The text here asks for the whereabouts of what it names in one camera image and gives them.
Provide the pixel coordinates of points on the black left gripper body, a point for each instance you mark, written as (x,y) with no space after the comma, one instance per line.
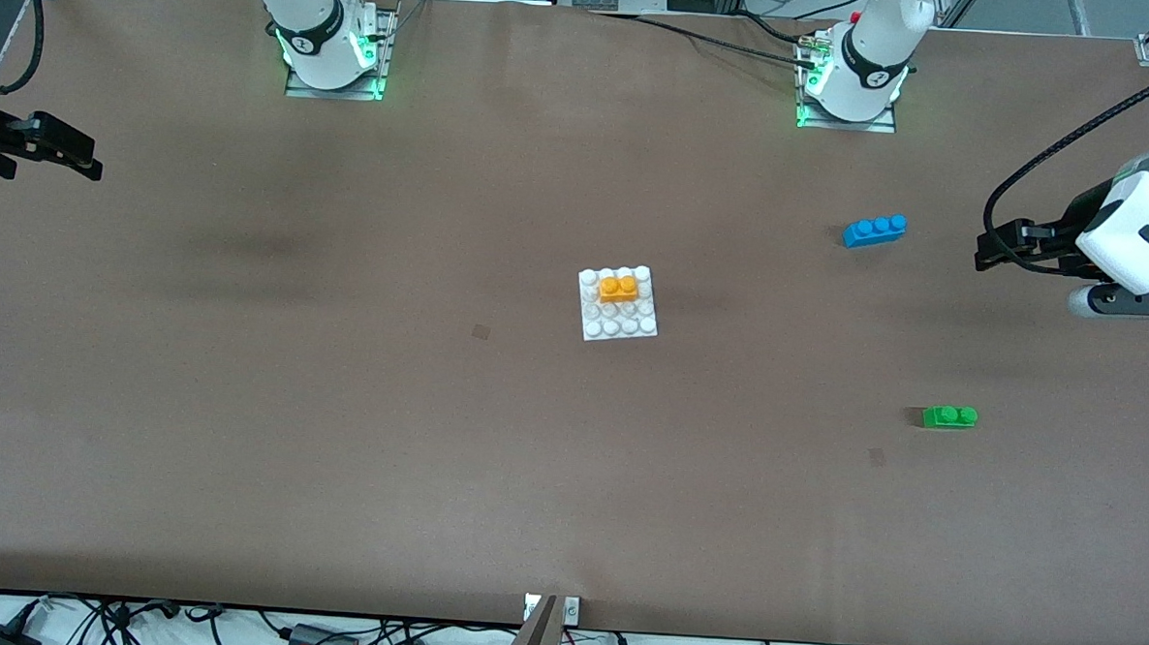
(1081,221)

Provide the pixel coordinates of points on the yellow two-stud block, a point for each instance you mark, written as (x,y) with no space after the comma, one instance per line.
(619,290)

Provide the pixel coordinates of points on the white studded base plate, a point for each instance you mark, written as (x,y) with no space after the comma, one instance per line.
(618,320)

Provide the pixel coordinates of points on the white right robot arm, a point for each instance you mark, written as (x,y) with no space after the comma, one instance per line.
(311,20)

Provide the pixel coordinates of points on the blue three-stud block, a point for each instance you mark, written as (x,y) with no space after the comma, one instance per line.
(869,234)

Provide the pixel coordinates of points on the green two-stud block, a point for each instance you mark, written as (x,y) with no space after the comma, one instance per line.
(949,417)

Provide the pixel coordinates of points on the white table edge bracket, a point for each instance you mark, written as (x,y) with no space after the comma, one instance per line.
(572,609)

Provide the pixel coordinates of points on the brown camera post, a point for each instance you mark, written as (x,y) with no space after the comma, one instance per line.
(533,641)

